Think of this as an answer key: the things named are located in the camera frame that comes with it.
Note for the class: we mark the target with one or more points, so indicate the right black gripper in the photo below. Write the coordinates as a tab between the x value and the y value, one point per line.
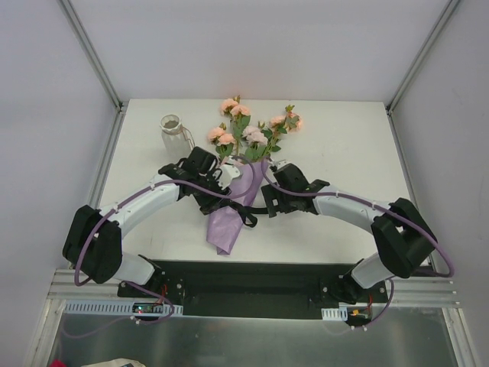
273	200

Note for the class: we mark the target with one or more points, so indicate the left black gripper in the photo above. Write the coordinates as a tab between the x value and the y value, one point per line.
213	204

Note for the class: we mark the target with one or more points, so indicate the black printed ribbon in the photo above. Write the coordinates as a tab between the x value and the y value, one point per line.
246	215

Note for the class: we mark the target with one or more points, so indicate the purple wrapping paper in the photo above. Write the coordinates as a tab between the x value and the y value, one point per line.
225	224

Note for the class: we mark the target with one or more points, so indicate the pink artificial flower bunch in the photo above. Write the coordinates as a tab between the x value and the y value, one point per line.
238	136

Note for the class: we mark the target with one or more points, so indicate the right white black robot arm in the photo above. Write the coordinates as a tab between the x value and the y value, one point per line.
402	238

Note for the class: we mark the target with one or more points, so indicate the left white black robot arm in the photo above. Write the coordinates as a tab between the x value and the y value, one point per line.
94	243

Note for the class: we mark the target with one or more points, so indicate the white ribbed ceramic vase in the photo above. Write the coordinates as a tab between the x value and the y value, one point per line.
178	140

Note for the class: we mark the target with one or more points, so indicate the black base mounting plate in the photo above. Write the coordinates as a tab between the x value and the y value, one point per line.
254	290

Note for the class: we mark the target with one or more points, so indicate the beige cloth bag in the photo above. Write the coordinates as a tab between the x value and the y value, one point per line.
120	362

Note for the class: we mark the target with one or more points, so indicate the red cloth item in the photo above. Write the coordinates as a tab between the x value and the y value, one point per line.
57	363

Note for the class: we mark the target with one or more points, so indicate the right white cable duct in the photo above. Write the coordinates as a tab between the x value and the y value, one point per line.
335	314

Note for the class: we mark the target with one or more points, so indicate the white cable duct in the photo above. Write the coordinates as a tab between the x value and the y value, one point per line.
335	314
121	308

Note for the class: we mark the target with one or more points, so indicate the left white cable duct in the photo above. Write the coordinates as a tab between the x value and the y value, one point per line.
121	308

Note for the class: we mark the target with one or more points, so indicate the right aluminium frame post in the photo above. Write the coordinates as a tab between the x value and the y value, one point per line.
442	21

